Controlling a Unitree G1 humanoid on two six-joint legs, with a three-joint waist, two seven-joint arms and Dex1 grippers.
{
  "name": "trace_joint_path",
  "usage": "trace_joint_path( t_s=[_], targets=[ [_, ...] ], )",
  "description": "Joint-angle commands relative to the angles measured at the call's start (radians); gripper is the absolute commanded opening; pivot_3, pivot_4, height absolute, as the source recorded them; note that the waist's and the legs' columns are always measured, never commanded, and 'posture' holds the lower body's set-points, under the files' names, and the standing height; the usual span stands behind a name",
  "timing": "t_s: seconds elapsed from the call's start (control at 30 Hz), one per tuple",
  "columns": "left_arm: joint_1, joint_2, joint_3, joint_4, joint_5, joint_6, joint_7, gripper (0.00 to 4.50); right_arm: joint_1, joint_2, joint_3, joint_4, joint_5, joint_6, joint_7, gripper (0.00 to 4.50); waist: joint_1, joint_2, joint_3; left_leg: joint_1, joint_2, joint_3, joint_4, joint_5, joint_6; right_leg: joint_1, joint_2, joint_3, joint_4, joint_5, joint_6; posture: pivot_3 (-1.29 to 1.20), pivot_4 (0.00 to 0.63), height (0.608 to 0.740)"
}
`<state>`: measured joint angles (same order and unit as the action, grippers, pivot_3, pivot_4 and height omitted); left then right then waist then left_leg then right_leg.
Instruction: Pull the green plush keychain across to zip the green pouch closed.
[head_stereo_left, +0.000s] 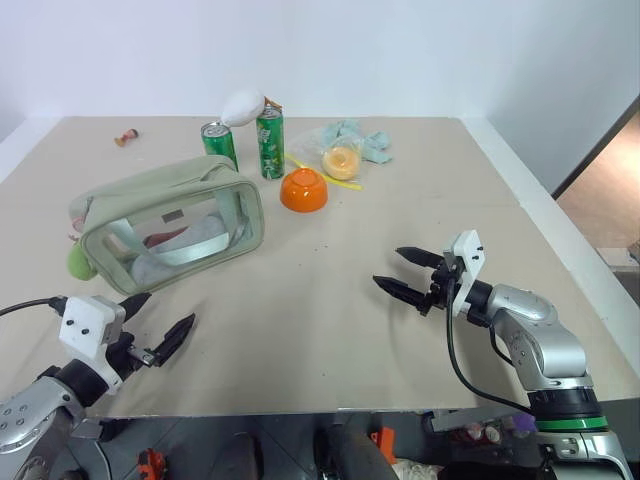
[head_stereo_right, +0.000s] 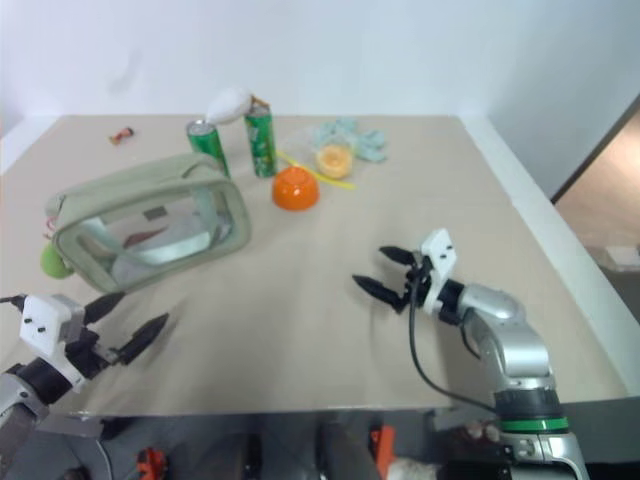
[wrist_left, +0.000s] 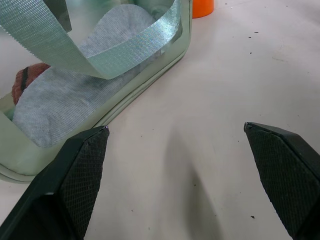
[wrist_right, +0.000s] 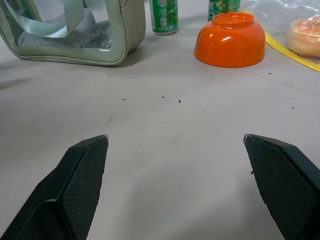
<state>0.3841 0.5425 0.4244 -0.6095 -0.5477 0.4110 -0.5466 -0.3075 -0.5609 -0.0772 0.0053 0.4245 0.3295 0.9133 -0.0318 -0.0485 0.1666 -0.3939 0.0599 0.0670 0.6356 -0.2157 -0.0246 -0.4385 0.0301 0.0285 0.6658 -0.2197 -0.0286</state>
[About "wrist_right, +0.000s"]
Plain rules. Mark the round bread bun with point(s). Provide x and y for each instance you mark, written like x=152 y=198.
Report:
x=303 y=36

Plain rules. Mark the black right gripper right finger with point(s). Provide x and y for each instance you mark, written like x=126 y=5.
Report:
x=285 y=185

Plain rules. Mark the grey cloth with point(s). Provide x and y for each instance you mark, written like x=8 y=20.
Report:
x=75 y=37

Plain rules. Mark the clear plastic bag yellow strip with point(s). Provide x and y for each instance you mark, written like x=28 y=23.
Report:
x=282 y=22

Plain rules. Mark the clear green-trimmed pouch bag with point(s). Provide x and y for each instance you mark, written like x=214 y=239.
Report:
x=72 y=32

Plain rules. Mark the green soda can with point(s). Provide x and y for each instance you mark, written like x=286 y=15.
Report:
x=165 y=16
x=220 y=6

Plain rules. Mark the orange plastic bowl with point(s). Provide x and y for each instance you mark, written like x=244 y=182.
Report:
x=230 y=41

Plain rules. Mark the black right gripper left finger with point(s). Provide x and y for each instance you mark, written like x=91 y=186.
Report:
x=75 y=190

